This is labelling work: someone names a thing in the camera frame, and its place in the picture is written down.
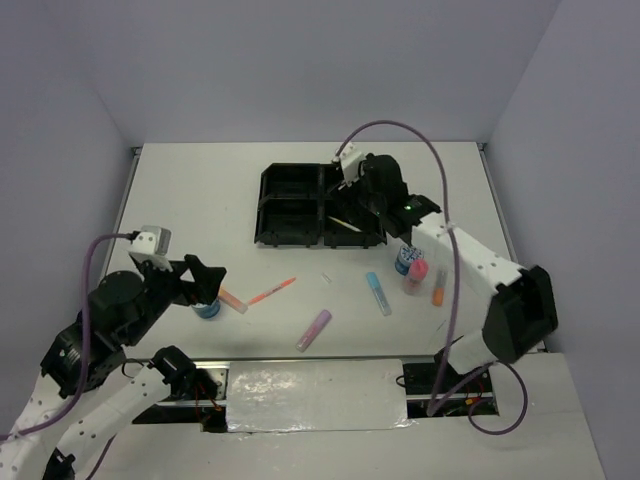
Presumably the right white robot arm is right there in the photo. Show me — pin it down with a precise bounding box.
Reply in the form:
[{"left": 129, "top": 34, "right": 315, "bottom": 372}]
[{"left": 330, "top": 151, "right": 558, "bottom": 391}]

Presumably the silver tape sheet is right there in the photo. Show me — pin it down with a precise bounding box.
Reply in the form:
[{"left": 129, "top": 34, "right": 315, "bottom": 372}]
[{"left": 226, "top": 359, "right": 411, "bottom": 433}]

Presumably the purple glue stick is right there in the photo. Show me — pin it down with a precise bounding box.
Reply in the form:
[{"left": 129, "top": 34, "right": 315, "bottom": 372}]
[{"left": 296, "top": 310, "right": 332, "bottom": 353}]

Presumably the orange glue stick left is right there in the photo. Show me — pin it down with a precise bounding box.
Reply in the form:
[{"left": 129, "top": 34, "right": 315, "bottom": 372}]
[{"left": 218, "top": 287, "right": 248, "bottom": 314}]

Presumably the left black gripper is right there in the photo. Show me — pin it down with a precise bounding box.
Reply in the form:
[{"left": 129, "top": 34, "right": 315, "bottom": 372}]
[{"left": 124, "top": 252, "right": 228, "bottom": 344}]

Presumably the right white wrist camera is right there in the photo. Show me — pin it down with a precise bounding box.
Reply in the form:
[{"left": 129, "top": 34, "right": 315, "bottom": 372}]
[{"left": 332, "top": 142, "right": 366, "bottom": 186}]

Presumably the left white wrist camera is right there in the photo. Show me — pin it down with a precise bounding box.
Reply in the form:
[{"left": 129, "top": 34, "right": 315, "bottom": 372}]
[{"left": 128, "top": 225, "right": 172, "bottom": 271}]

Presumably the pink glue bottle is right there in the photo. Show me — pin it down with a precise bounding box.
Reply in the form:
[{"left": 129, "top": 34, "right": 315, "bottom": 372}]
[{"left": 402, "top": 258, "right": 429, "bottom": 295}]

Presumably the yellow highlighter pen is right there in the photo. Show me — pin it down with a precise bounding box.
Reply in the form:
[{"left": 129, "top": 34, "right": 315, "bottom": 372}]
[{"left": 327, "top": 216, "right": 362, "bottom": 233}]

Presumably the blue glue stick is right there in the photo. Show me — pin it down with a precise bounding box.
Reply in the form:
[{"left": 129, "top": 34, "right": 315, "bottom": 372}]
[{"left": 366, "top": 272, "right": 392, "bottom": 316}]

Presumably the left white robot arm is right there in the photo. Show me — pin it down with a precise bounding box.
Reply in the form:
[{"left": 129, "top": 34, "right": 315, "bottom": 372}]
[{"left": 1, "top": 255, "right": 226, "bottom": 479}]

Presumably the orange highlighter pen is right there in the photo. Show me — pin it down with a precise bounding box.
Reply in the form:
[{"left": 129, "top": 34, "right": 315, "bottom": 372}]
[{"left": 247, "top": 277, "right": 296, "bottom": 306}]

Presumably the black four-compartment organizer tray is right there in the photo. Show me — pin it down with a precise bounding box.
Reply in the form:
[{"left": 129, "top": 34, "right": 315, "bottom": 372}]
[{"left": 254, "top": 163, "right": 387, "bottom": 249}]

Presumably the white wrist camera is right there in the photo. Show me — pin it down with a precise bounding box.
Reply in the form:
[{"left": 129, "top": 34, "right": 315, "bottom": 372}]
[
  {"left": 128, "top": 225, "right": 172, "bottom": 271},
  {"left": 332, "top": 142, "right": 366, "bottom": 186}
]

